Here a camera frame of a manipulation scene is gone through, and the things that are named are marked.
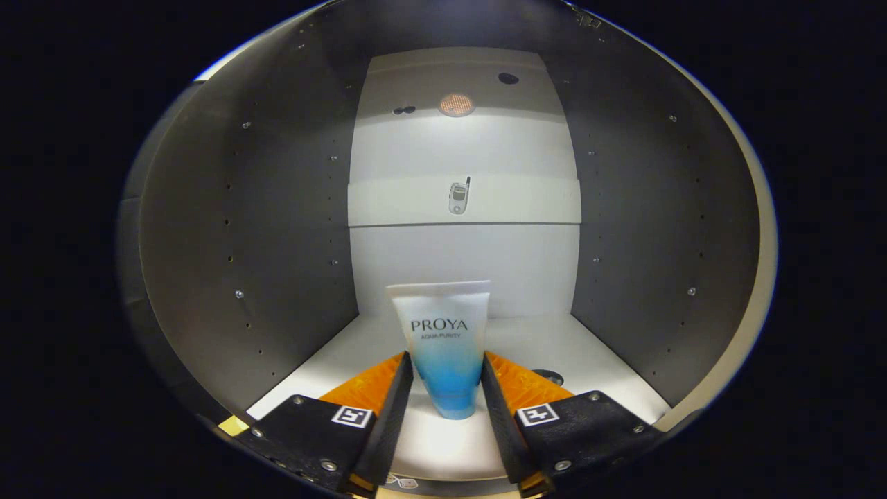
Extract round cabinet light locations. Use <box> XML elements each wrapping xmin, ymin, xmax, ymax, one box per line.
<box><xmin>438</xmin><ymin>93</ymin><xmax>476</xmax><ymax>118</ymax></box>

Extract white blue cosmetic tube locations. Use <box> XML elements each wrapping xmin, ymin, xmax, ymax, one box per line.
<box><xmin>385</xmin><ymin>280</ymin><xmax>493</xmax><ymax>421</ymax></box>

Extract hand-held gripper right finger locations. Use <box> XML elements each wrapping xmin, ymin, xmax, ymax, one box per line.
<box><xmin>480</xmin><ymin>350</ymin><xmax>666</xmax><ymax>496</ymax></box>

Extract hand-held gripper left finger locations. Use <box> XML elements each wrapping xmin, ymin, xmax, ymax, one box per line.
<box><xmin>246</xmin><ymin>350</ymin><xmax>415</xmax><ymax>496</ymax></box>

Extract dark grey cabinet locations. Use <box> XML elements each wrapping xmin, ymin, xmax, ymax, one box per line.
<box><xmin>118</xmin><ymin>0</ymin><xmax>763</xmax><ymax>486</ymax></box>

